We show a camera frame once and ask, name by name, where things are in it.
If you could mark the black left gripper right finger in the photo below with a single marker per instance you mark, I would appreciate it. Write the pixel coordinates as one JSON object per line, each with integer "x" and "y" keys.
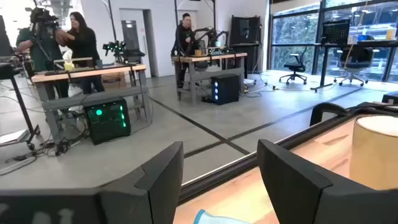
{"x": 295, "y": 193}

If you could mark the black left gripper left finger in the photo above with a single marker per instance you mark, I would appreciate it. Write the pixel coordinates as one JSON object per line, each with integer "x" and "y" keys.
{"x": 155, "y": 193}

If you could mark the large yellow white mug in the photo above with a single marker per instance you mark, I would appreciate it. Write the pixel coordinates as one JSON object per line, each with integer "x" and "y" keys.
{"x": 373, "y": 155}

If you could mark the light blue folded cloth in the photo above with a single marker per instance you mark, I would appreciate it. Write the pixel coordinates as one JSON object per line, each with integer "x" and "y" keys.
{"x": 214, "y": 219}

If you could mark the black computer green lights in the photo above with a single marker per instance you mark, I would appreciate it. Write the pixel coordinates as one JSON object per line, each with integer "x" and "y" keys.
{"x": 107, "y": 119}

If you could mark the cardboard box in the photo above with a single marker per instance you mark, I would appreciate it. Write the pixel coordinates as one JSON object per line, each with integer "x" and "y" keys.
{"x": 113, "y": 80}

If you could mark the black computer blue lights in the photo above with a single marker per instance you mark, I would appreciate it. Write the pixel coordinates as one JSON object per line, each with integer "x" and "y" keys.
{"x": 225, "y": 88}

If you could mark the black office chair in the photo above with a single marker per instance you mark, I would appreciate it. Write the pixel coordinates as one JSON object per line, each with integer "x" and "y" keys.
{"x": 354, "y": 60}
{"x": 295, "y": 67}

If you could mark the black standing desk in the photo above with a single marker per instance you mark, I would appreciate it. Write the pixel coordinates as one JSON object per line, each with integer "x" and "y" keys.
{"x": 325, "y": 62}

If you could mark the wooden workbench grey legs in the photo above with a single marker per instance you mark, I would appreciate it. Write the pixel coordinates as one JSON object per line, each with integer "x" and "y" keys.
{"x": 90, "y": 72}
{"x": 205, "y": 59}

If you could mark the robot arms green lights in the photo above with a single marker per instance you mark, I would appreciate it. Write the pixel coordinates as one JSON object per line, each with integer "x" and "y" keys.
{"x": 118, "y": 48}

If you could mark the small yellow cup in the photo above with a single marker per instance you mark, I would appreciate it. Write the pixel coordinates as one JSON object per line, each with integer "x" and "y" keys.
{"x": 69, "y": 65}

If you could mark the person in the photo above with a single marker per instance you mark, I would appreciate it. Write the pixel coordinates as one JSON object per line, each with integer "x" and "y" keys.
{"x": 186, "y": 37}
{"x": 40, "y": 53}
{"x": 83, "y": 43}

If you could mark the black rolling stand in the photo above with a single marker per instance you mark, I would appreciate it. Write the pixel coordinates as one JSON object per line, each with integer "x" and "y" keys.
{"x": 21, "y": 105}

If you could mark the black desk monitor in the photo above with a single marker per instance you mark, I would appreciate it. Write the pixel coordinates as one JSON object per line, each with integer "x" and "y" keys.
{"x": 335, "y": 32}

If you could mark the black robot arms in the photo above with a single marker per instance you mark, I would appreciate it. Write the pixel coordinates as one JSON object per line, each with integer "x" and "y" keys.
{"x": 211, "y": 35}

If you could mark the black panel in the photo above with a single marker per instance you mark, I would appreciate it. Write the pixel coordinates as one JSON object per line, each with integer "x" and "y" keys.
{"x": 245, "y": 31}

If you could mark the black gantry frame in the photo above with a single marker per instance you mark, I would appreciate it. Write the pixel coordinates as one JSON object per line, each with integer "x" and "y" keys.
{"x": 176, "y": 25}

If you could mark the black camera on tripod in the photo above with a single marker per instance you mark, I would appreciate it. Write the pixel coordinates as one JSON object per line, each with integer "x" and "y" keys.
{"x": 42, "y": 18}

